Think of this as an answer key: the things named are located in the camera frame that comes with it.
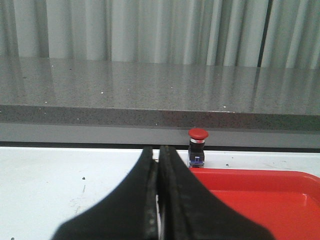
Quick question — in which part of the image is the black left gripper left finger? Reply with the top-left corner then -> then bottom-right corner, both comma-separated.
52,147 -> 159,240

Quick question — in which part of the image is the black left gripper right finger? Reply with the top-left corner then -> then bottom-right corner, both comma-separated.
158,146 -> 274,240

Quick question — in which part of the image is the red mushroom push button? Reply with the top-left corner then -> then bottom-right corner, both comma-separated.
188,128 -> 209,168

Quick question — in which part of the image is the red plastic tray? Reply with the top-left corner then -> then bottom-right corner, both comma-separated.
191,168 -> 320,240

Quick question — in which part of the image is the grey speckled stone platform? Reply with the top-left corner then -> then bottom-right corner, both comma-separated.
0,56 -> 320,149

